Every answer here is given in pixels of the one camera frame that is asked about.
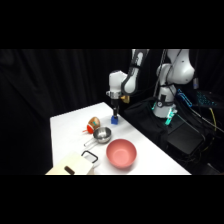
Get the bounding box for yellow cable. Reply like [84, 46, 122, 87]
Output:
[207, 107, 218, 133]

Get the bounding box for pink bowl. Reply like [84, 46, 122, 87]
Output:
[105, 138, 138, 169]

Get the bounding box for wooden cutting board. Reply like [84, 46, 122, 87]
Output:
[45, 150, 96, 176]

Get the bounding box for orange and red toy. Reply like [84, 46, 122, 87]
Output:
[82, 116, 102, 134]

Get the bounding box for blue bracket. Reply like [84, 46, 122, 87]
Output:
[176, 88, 194, 108]

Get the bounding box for black electronics box blue lights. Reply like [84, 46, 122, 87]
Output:
[194, 89, 218, 108]

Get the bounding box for black curtain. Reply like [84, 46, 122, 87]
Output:
[0, 49, 224, 176]

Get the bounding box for small metal saucepan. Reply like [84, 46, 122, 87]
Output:
[83, 126, 113, 148]

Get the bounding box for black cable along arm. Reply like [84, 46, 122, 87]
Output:
[153, 49, 169, 98]

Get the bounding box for green light strip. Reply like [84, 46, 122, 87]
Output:
[162, 107, 177, 127]

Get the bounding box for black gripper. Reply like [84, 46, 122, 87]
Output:
[110, 93, 122, 118]

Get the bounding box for black wire frame handle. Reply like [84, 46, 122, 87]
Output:
[80, 150, 100, 164]

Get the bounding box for blue cube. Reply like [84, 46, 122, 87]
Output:
[110, 115, 120, 126]

